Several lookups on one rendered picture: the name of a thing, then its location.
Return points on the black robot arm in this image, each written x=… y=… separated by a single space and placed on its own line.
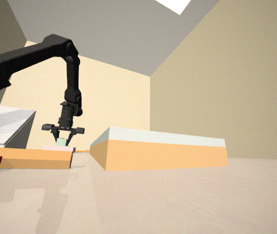
x=52 y=46

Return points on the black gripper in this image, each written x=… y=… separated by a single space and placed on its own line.
x=65 y=125

